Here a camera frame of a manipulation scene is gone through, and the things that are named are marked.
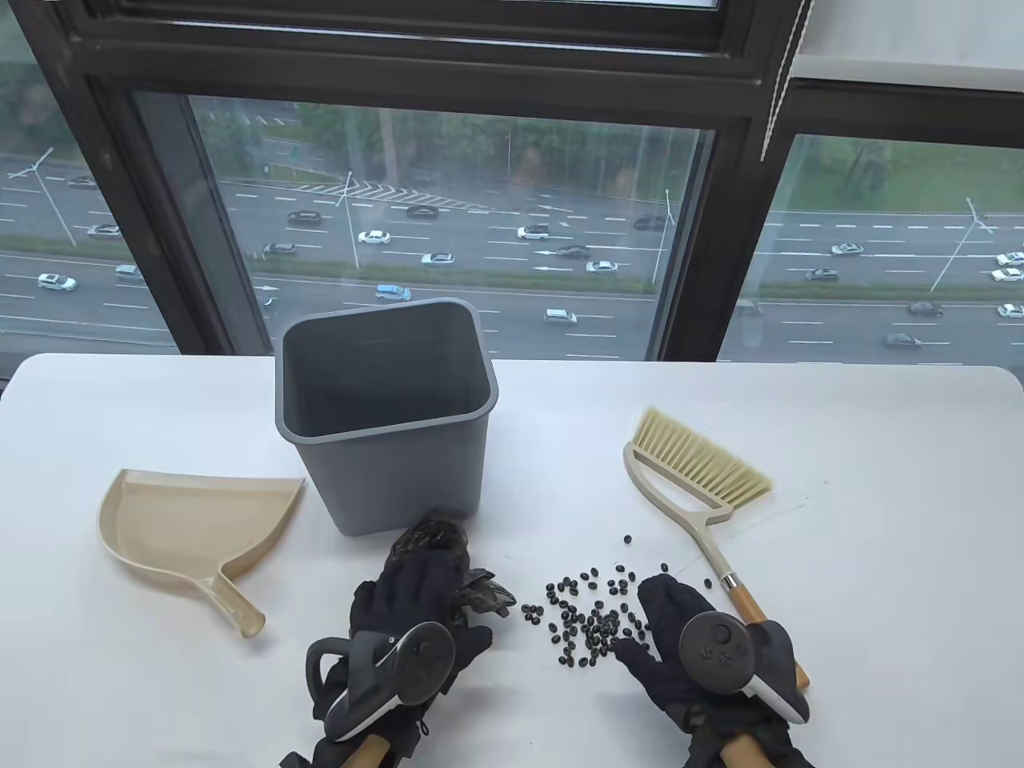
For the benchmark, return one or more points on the beige plastic dustpan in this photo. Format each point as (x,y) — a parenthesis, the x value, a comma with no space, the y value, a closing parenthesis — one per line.
(176,528)

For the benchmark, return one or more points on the black window frame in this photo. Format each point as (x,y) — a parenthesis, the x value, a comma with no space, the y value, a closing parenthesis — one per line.
(400,72)

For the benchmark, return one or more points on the pile of coffee beans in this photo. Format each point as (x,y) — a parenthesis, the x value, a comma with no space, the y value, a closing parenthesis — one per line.
(593,642)

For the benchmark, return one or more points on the black plastic bin bag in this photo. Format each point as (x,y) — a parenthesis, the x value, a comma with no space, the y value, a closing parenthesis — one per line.
(436,538)

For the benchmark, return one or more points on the white table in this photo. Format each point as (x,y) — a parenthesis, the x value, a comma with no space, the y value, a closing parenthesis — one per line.
(880,560)

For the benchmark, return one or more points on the grey food waste bin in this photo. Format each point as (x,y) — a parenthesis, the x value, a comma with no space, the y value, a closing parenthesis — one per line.
(400,480)

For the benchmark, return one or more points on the person's left hand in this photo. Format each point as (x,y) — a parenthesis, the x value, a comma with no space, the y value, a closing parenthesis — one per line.
(416,584)

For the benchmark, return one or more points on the person's left forearm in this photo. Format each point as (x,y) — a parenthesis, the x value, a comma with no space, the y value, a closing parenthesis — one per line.
(370,756)

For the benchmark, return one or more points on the person's right hand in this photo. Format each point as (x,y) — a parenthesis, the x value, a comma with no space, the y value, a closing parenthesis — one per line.
(664,608)

